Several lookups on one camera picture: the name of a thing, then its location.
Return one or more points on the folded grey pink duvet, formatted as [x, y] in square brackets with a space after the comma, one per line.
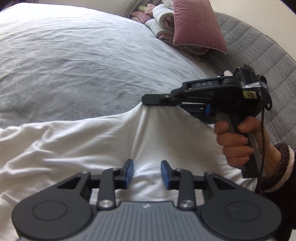
[160, 20]

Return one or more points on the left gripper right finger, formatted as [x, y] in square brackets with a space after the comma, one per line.
[181, 180]

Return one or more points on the grey bed sheet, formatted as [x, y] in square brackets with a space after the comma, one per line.
[65, 63]

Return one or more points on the person right hand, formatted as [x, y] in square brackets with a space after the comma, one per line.
[235, 147]

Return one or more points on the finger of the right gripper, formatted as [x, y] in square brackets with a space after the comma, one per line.
[160, 100]

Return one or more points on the white folded garment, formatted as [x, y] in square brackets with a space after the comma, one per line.
[227, 73]

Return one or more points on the maroon pillow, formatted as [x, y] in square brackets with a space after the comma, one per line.
[196, 25]

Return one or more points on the black camera box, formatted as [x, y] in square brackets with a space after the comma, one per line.
[248, 78]

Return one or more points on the grey curtain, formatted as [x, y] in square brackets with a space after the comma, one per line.
[132, 5]

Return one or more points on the grey quilted headboard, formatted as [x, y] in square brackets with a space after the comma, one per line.
[247, 45]

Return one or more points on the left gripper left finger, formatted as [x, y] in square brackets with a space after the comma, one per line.
[111, 180]

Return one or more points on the white long pants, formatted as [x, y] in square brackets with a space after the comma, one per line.
[35, 156]

